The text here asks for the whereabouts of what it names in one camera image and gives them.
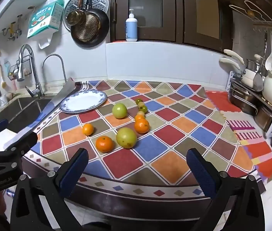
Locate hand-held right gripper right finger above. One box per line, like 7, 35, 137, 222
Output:
186, 148, 266, 231

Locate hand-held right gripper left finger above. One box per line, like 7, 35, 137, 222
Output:
10, 147, 89, 231

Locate small orange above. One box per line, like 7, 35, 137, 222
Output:
82, 123, 95, 136

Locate green apple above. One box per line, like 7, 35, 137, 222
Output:
116, 127, 137, 149
112, 103, 128, 119

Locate blue rimmed white plate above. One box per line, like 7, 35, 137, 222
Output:
59, 90, 108, 114

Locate steel kitchen sink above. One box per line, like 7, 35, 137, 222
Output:
0, 97, 54, 126

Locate colourful diamond pattern mat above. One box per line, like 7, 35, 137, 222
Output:
6, 77, 259, 198

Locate orange striped mat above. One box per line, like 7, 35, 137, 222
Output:
206, 90, 272, 183

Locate chrome pull-down faucet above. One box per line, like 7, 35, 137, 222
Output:
18, 44, 45, 99

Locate stacked steel pots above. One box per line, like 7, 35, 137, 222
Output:
228, 87, 261, 115

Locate thin gooseneck faucet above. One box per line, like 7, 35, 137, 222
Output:
42, 54, 67, 83

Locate white plastic bag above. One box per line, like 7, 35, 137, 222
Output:
38, 32, 54, 49

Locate metal spatula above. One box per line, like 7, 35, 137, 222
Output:
253, 30, 269, 92

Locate teal cardboard box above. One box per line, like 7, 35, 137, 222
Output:
27, 0, 64, 39

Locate gold metal colander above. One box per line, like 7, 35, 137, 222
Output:
74, 14, 101, 43

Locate white hanging spoon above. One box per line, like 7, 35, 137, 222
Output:
264, 30, 272, 71

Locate black frying pan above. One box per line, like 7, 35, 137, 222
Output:
70, 0, 110, 48

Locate brass ladle strainer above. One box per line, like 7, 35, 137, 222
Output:
67, 0, 87, 26

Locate white and blue pump bottle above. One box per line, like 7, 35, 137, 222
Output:
126, 9, 138, 42

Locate black wire basket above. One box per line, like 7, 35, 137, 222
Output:
8, 55, 32, 80

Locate wall water taps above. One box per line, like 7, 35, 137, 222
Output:
2, 14, 23, 41

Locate white pot handle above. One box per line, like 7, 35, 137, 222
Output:
219, 57, 242, 71
223, 49, 245, 65

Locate dark brown window frame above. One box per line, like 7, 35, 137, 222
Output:
107, 0, 234, 53

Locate wall rack with pot lid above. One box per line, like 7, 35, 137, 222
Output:
219, 0, 272, 28

